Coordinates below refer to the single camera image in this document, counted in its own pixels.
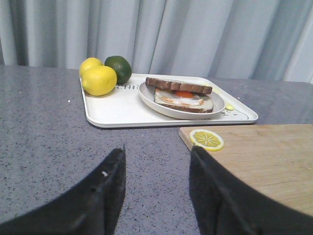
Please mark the white rectangular tray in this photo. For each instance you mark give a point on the white rectangular tray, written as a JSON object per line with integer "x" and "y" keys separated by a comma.
{"x": 123, "y": 107}

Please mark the lemon slice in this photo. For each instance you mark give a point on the lemon slice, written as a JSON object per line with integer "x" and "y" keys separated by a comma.
{"x": 206, "y": 139}

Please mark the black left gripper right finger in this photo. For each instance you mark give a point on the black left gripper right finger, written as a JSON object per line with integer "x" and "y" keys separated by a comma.
{"x": 225, "y": 205}

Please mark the grey curtain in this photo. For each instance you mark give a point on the grey curtain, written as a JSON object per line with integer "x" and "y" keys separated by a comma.
{"x": 251, "y": 39}

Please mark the fried egg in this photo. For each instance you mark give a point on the fried egg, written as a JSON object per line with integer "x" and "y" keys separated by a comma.
{"x": 185, "y": 99}

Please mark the green lime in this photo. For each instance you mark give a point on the green lime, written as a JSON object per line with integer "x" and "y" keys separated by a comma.
{"x": 122, "y": 68}

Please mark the white round plate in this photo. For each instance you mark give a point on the white round plate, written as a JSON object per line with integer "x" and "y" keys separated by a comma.
{"x": 147, "y": 93}

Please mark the white bread slice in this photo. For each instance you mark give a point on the white bread slice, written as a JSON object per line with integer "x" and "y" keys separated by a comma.
{"x": 207, "y": 107}
{"x": 178, "y": 86}

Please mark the yellow lemon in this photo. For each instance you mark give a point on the yellow lemon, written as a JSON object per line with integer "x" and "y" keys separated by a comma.
{"x": 99, "y": 80}
{"x": 89, "y": 63}

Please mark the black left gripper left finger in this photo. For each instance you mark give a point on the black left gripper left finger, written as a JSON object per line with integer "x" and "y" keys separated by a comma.
{"x": 91, "y": 207}

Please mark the wooden cutting board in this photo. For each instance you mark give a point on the wooden cutting board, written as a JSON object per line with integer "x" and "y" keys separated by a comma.
{"x": 276, "y": 160}

